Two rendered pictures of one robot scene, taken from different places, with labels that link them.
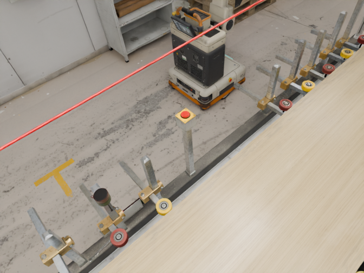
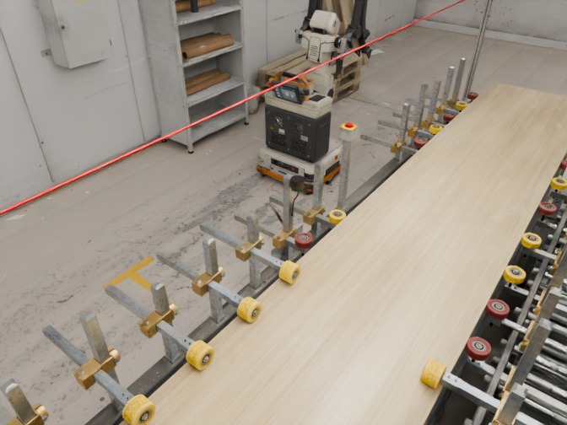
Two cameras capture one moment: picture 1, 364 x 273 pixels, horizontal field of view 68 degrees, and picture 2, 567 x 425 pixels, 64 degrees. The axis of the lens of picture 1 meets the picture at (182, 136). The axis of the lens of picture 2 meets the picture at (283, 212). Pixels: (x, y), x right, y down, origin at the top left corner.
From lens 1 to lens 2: 1.39 m
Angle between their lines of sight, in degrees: 20
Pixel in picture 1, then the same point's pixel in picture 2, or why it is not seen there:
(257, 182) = (418, 192)
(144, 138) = (242, 228)
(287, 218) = (455, 211)
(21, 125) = (59, 228)
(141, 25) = (201, 112)
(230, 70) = (333, 147)
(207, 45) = (315, 109)
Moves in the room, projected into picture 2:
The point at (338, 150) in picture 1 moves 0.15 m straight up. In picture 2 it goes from (480, 167) to (487, 143)
